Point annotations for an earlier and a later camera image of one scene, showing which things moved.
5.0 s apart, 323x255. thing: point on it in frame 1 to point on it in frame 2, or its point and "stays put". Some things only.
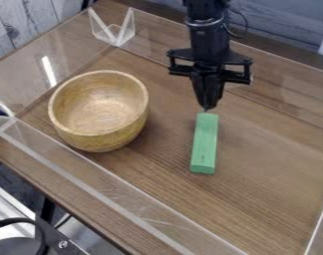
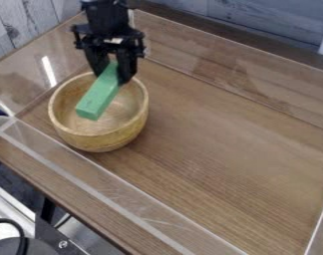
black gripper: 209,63 to 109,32
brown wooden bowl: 98,110 stays put
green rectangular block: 204,142 to 100,93
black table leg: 48,210 stays put
